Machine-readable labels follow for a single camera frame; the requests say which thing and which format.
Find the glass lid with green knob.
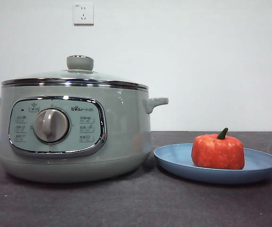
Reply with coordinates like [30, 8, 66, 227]
[1, 55, 149, 90]

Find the orange pumpkin with green stem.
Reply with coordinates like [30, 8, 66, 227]
[191, 127, 246, 171]

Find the pale green electric steamer pot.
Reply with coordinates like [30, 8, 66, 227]
[0, 81, 169, 184]

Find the blue round plate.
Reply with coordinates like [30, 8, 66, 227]
[153, 142, 272, 185]

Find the white wall socket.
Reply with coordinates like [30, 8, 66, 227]
[73, 3, 95, 26]

